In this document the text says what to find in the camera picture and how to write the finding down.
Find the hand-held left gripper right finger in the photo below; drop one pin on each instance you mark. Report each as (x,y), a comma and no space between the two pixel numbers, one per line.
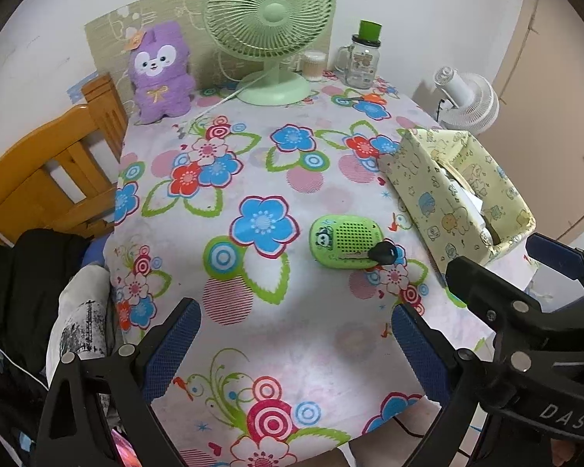
(418,355)

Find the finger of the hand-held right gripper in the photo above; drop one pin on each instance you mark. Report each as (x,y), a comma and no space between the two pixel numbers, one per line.
(555,255)
(482,287)

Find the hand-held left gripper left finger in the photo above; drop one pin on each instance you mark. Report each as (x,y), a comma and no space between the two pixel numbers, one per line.
(173,350)

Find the yellow cartoon print storage box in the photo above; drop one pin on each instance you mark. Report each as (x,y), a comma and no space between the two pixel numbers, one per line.
(428,194)

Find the person's right hand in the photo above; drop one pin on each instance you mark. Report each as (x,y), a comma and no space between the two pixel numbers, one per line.
(567,455)

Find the white cloth with black print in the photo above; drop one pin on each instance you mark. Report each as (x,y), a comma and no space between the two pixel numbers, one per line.
(82,316)

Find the black car key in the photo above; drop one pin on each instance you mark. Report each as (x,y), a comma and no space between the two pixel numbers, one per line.
(383,254)

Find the white crumpled tissue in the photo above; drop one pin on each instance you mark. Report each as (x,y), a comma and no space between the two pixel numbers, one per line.
(460,182)

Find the pink cloth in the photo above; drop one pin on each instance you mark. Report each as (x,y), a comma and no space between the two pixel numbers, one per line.
(126,450)

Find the floral tablecloth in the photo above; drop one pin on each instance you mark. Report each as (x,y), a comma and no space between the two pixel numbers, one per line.
(282,311)

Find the green panda speaker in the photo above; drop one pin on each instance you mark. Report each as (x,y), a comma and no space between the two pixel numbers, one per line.
(345,238)

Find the beige door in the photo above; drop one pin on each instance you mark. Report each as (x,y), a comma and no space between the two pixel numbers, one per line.
(555,107)

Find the black jacket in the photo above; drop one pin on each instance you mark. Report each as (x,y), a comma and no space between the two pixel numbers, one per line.
(29,272)

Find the white clip fan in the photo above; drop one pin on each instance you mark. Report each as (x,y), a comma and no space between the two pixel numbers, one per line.
(472,102)

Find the wooden chair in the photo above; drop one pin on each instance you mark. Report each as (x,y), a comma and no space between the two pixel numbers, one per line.
(39,170)

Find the glass mug with green lid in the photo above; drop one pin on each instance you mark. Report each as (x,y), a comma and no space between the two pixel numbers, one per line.
(362,65)

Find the purple plush bunny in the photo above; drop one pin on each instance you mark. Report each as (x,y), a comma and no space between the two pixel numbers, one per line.
(160,87)

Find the cotton swab container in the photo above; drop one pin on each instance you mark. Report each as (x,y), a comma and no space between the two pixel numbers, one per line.
(314,65)

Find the green desk fan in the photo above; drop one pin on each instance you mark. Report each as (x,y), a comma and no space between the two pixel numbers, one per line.
(267,12)

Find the blue wall tape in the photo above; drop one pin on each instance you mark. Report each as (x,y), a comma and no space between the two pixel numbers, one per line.
(80,88)

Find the beige cartoon wall poster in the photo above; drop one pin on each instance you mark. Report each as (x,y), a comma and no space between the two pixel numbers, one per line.
(112,39)

